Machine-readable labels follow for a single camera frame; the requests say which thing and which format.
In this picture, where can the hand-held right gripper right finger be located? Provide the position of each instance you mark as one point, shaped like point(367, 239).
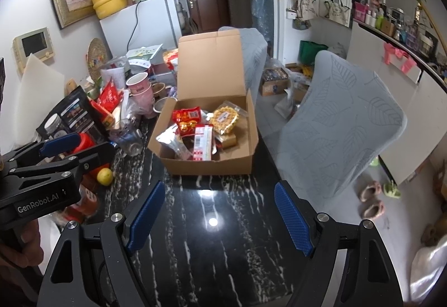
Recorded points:
point(293, 216)

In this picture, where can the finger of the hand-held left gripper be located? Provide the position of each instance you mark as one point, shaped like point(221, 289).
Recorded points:
point(97, 153)
point(59, 145)

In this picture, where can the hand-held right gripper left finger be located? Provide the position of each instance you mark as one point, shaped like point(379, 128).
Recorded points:
point(146, 216)

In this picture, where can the silver snack packet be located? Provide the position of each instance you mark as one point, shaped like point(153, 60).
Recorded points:
point(171, 139)

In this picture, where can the red white strip packet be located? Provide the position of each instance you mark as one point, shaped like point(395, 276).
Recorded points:
point(202, 143)

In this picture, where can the clear waffle packet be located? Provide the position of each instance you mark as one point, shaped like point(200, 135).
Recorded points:
point(227, 118)

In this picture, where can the person's left hand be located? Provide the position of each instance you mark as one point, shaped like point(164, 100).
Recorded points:
point(21, 247)

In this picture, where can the red plastic container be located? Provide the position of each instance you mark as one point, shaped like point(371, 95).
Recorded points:
point(87, 141)

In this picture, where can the lemon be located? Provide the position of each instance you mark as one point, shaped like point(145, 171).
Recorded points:
point(104, 177)

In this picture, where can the clear glass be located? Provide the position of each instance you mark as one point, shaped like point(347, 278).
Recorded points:
point(127, 139)

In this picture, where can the black pouch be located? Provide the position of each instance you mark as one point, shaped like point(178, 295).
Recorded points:
point(75, 108)

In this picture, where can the red bag with white print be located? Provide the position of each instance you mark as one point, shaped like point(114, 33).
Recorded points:
point(110, 95)

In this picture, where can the white foam board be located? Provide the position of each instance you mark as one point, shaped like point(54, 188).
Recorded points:
point(42, 83)

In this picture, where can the pink cup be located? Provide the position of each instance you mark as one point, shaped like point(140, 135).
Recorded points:
point(139, 87)

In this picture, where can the metal mug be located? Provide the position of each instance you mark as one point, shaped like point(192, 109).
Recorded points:
point(161, 106)

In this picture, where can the brown cup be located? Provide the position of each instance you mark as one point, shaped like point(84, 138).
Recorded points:
point(160, 88)

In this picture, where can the red green snack packet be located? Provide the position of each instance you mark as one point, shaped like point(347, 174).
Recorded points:
point(187, 128)

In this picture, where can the woven trivet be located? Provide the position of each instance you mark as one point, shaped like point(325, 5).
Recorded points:
point(97, 55)

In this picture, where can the gold box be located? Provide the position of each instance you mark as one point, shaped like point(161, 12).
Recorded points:
point(228, 141)

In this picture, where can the grey leaf-pattern chair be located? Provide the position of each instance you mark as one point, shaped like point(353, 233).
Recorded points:
point(253, 55)
point(342, 125)

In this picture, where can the white green carton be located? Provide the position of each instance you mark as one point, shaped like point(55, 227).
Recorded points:
point(145, 54)

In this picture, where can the cardboard box with packets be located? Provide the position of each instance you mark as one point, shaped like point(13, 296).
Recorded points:
point(274, 85)

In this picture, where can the white refrigerator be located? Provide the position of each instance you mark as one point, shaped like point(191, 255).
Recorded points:
point(139, 27)

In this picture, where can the white plastic bag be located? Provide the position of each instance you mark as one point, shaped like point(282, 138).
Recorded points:
point(429, 268)

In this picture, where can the white cabinet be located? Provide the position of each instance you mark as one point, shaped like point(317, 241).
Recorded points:
point(401, 111)

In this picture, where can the green bag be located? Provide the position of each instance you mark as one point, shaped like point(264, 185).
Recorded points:
point(312, 52)

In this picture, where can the pink cloth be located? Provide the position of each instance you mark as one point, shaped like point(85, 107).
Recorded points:
point(398, 54)

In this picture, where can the wall intercom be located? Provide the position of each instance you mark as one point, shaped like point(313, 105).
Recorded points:
point(33, 43)

